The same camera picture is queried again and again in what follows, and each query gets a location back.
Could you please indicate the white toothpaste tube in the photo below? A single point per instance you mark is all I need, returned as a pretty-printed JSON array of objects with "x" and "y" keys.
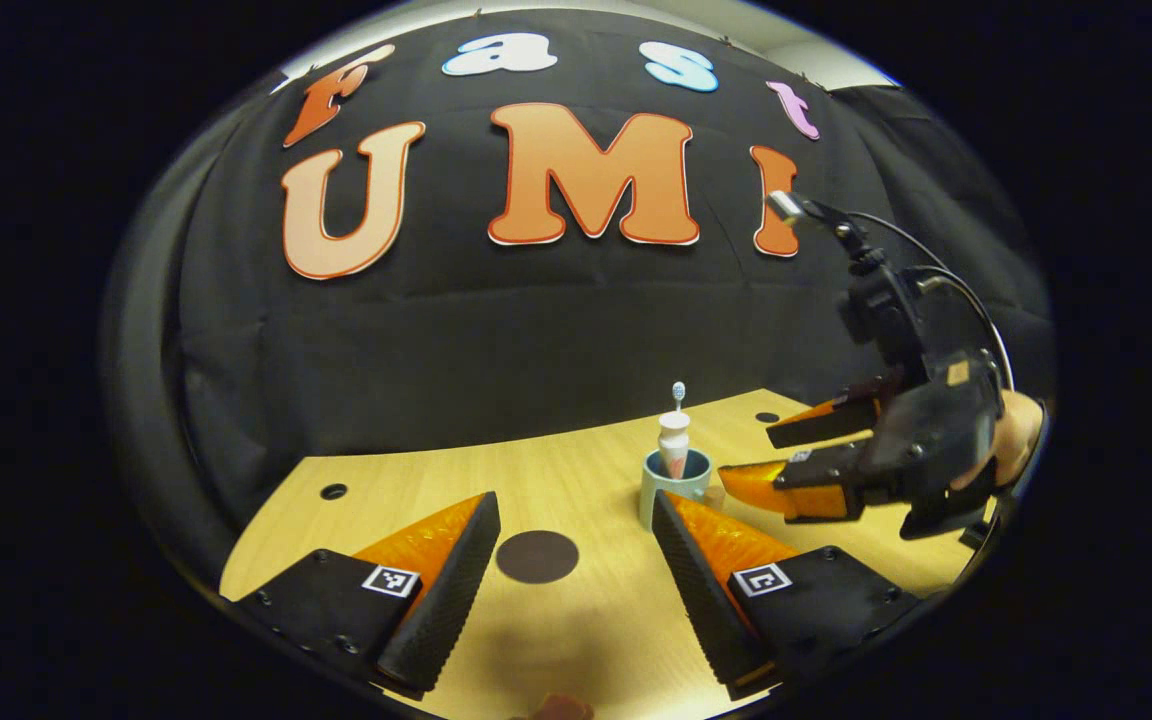
[{"x": 674, "y": 445}]

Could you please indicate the white toothbrush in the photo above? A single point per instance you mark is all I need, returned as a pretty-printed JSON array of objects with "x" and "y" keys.
[{"x": 678, "y": 392}]

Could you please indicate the black backdrop cloth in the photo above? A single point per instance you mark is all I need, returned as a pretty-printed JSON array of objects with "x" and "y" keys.
[{"x": 536, "y": 340}]

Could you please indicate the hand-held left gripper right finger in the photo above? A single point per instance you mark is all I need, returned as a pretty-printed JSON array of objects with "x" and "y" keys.
[{"x": 701, "y": 600}]

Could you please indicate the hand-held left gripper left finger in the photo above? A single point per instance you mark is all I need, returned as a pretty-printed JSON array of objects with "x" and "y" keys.
[{"x": 451, "y": 600}]

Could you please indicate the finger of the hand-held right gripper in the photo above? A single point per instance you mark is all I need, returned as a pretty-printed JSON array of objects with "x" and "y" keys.
[
  {"x": 816, "y": 482},
  {"x": 826, "y": 420}
]

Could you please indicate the wooden desktop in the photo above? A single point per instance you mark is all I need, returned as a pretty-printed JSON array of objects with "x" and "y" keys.
[{"x": 586, "y": 640}]

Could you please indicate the dark brown round coaster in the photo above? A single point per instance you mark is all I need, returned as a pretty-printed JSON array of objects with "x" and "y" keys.
[{"x": 536, "y": 557}]

